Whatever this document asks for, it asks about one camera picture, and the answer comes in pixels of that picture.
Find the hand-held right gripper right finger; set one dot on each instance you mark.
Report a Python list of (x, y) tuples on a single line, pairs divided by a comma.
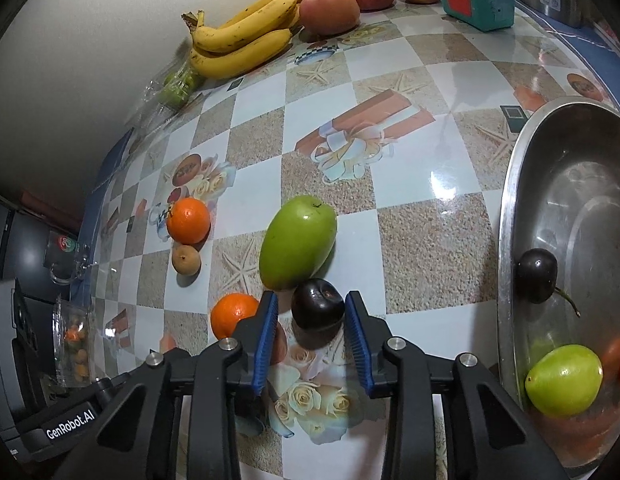
[(357, 350)]

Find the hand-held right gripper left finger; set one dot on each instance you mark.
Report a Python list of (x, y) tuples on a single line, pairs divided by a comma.
[(265, 345)]

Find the stemless orange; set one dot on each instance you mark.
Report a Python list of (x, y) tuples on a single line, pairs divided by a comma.
[(235, 312)]

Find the dark plum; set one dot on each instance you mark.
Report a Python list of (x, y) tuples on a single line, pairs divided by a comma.
[(317, 306)]

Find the long green mango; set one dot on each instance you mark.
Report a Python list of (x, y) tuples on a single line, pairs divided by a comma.
[(297, 242)]

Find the brown longan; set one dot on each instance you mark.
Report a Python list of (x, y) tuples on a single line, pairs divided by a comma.
[(186, 259)]

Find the orange with short stem nub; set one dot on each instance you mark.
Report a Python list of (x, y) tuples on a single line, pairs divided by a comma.
[(189, 220)]

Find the dark cherry with stem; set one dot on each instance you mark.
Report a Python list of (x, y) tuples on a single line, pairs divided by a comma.
[(537, 276)]

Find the large green jujube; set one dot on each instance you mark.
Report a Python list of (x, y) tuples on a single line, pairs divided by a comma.
[(564, 380)]

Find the stainless steel basin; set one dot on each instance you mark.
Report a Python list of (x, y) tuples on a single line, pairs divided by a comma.
[(564, 200)]

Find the clear box of kumquats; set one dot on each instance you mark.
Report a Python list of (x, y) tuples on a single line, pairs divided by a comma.
[(75, 345)]

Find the glass mug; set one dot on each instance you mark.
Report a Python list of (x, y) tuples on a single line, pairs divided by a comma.
[(65, 255)]

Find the clear bag of green fruit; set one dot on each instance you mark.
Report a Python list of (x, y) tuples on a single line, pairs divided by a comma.
[(170, 90)]

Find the yellow banana bunch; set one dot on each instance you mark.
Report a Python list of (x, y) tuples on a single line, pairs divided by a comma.
[(240, 55)]

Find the peach nearest bananas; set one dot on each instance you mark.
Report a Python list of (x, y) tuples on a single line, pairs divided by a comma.
[(330, 10)]

